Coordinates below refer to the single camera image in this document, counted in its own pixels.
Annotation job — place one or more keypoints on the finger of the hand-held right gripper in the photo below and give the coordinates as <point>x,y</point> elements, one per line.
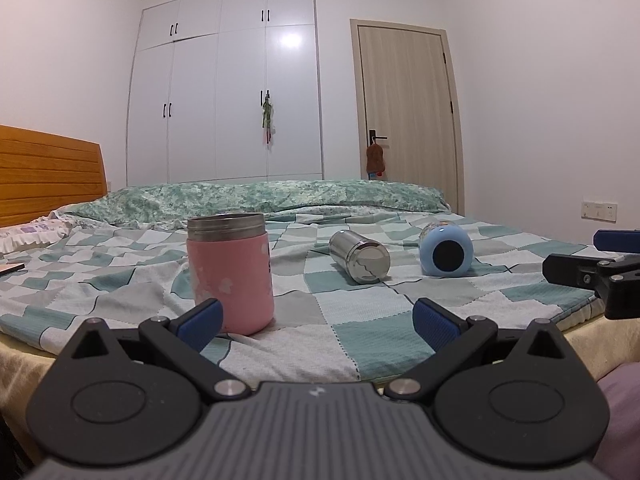
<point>575,270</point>
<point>617,240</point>

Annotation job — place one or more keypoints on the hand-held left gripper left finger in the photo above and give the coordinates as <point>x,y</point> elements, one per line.
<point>202,322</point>

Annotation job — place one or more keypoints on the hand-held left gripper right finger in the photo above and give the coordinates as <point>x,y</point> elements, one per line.
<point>432,325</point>

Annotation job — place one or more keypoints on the light blue cup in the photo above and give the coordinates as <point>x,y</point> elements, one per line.
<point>445,250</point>

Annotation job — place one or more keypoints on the stainless steel cup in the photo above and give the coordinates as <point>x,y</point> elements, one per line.
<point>361,256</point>

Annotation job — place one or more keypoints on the pink cup with steel rim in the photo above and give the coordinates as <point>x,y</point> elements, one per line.
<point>231,280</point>

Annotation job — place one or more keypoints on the checked green and white quilt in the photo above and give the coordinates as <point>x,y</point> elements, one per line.
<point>350,310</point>

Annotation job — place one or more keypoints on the green floral blanket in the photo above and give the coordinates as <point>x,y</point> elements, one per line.
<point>280,197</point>

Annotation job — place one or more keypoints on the pink cloth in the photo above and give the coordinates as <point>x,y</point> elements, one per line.
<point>622,420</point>

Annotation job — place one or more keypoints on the purple floral pillow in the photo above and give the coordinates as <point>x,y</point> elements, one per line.
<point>30,232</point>

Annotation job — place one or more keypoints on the dark flat phone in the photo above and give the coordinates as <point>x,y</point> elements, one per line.
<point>11,268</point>

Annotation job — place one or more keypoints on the wooden headboard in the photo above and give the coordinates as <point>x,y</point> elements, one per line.
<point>50,180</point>

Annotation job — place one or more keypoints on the beige wooden door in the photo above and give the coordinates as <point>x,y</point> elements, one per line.
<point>407,110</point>

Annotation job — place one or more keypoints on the green hanging ornament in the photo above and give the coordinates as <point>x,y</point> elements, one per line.
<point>267,115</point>

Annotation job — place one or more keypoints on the white wardrobe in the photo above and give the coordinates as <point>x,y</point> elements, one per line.
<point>225,90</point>

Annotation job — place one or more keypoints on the white wall socket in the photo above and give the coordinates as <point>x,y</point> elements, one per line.
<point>599,211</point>

